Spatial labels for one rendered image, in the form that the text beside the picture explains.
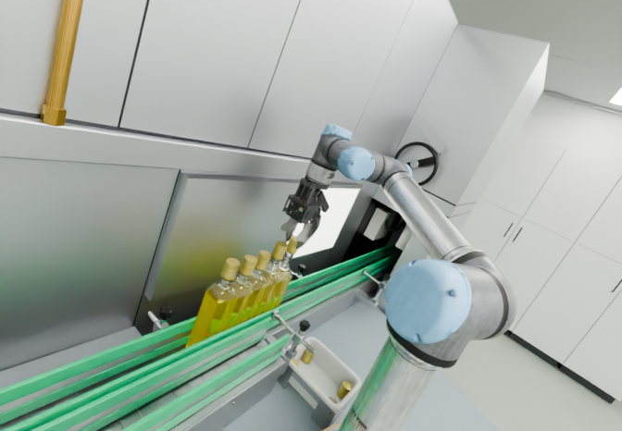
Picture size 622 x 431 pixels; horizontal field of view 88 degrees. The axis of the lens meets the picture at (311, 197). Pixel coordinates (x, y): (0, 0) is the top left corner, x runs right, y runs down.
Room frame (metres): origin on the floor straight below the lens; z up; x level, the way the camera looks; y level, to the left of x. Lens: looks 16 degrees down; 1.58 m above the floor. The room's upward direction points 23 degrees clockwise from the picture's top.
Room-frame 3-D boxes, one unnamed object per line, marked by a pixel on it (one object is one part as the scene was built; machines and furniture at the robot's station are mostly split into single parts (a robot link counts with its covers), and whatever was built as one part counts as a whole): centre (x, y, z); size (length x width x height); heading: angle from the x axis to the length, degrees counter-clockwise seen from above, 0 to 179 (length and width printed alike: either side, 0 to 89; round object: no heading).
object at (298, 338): (0.81, -0.11, 0.95); 0.17 x 0.03 x 0.12; 59
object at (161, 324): (0.64, 0.22, 0.94); 0.07 x 0.04 x 0.13; 59
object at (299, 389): (0.87, -0.23, 0.79); 0.27 x 0.17 x 0.08; 59
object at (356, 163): (0.79, -0.07, 1.48); 0.11 x 0.11 x 0.08; 32
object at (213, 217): (1.06, 0.05, 1.15); 0.90 x 0.03 x 0.34; 149
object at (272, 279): (0.84, 0.02, 0.99); 0.06 x 0.06 x 0.21; 59
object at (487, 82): (1.88, -0.64, 1.69); 0.70 x 0.37 x 0.89; 149
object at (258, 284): (0.79, 0.05, 0.99); 0.06 x 0.06 x 0.21; 60
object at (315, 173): (0.87, 0.00, 1.41); 0.08 x 0.08 x 0.05
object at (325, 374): (0.86, -0.25, 0.80); 0.22 x 0.17 x 0.09; 59
